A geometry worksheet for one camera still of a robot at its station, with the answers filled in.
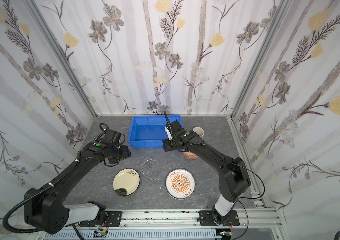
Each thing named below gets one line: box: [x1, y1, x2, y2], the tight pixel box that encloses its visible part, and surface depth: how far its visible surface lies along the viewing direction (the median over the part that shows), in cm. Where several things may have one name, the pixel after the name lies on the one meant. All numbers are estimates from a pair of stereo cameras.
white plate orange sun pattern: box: [165, 168, 196, 200], surface depth 86 cm
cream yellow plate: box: [113, 168, 141, 197], surface depth 87 cm
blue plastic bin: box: [128, 115, 184, 149], surface depth 113 cm
